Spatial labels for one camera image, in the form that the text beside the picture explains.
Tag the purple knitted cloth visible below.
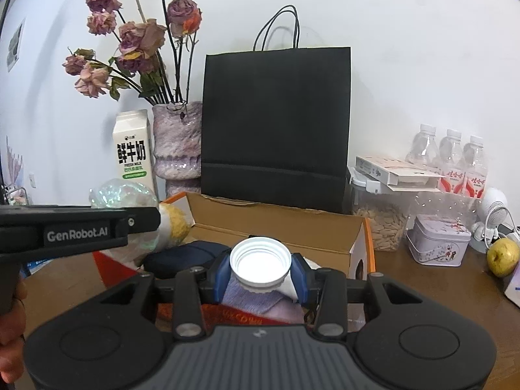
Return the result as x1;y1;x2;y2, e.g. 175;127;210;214
222;276;304;324

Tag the white plastic lid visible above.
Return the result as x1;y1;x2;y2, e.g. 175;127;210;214
230;237;292;293

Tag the navy blue pouch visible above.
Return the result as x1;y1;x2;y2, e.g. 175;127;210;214
142;240;229;279

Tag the yellow white plush hamster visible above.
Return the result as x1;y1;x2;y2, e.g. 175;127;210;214
137;203;192;254

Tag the mint green roll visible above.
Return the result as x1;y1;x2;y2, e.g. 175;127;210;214
89;179;159;253

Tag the person left hand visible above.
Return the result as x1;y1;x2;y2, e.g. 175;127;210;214
0;277;27;385

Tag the red cardboard box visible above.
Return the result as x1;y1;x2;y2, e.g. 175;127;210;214
92;191;377;328

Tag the clear seed container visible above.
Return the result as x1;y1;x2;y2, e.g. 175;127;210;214
349;167;412;252

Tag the white green milk carton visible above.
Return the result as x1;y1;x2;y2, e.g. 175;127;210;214
112;109;158;195

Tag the white metal tin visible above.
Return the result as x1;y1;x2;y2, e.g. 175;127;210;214
405;215;472;268

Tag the black paper bag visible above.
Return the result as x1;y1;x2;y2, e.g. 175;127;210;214
201;19;352;213

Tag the purple textured vase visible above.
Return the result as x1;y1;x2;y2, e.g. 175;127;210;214
152;101;203;197

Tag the water bottle left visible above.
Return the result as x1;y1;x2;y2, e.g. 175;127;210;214
405;124;440;173

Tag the water bottle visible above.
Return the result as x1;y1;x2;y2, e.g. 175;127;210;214
438;129;464;195
405;124;440;173
463;135;488;199

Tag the water bottle middle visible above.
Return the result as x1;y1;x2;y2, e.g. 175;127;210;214
438;129;464;195

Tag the yellow green apple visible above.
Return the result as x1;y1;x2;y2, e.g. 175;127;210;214
487;238;519;278

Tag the water bottle right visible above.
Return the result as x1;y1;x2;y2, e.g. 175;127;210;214
463;135;488;199

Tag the purple white tissue pack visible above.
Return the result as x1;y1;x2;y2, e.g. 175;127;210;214
504;262;520;307

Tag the dried rose bouquet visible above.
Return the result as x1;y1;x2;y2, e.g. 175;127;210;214
63;0;203;106

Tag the small white camera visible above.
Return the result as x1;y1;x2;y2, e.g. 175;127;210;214
471;188;509;254

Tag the white charging cable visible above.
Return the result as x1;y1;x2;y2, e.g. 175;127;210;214
480;206;520;248

